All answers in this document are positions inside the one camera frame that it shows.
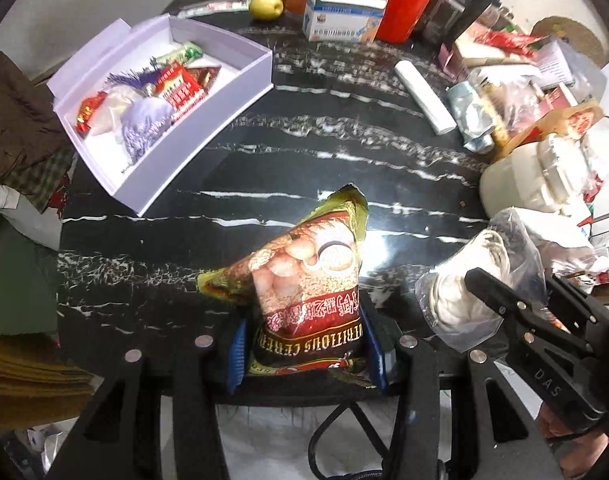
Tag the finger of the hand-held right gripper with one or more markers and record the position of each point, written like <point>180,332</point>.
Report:
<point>509,305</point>
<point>579,300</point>

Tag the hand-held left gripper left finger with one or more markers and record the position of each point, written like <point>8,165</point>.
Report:
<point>237,355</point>

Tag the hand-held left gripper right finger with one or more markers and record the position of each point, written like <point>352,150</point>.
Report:
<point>377,355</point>

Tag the clear bag white round contents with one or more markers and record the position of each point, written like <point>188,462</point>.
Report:
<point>464,265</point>

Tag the gold cereal packet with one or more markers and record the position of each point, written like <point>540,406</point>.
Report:
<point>304,270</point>

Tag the white lidded gift box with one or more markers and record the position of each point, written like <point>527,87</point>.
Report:
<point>199,125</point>

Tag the purple tassel sachet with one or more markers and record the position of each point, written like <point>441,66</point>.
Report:
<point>144,122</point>

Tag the red white striped snack packet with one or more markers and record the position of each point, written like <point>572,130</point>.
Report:
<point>179,87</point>

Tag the brown snack packet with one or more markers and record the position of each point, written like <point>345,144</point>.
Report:
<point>208,76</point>

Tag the small red snack packet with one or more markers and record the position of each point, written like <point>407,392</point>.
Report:
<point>87,110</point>

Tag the person's right hand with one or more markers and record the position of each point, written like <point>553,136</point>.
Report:
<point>582,452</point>

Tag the white plastic jar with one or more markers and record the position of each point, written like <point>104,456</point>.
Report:
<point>527,177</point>

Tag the brown paper bag red print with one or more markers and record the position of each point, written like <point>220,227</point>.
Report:
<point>569,122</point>

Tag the light blue pouch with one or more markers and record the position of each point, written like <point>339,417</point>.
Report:
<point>472,115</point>

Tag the white plastic bag roll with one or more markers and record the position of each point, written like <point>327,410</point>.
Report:
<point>424,97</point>

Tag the green cushion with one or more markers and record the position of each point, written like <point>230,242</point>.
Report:
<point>14,280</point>

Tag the printed paper sheets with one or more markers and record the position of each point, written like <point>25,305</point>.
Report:
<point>559,62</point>

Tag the red snack bag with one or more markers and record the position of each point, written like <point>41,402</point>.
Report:
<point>504,41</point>

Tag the round woven mat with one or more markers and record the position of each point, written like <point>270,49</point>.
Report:
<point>567,35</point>

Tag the clear packet beige contents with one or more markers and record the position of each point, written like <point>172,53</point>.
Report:
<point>109,105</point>

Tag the green snack packet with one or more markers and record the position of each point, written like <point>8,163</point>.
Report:
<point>184,54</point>

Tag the brown plaid lined jacket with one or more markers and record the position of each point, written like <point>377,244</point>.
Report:
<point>24,125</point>

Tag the red plastic bottle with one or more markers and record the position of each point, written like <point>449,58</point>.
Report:
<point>402,5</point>

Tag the blue white medicine box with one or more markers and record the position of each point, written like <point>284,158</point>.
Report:
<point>342,20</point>

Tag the long red white strip packet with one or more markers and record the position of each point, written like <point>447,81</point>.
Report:
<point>214,8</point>

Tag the yellow lemon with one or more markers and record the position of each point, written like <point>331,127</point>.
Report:
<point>265,6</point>

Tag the wooden chair frame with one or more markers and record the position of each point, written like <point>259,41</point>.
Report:
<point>29,375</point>

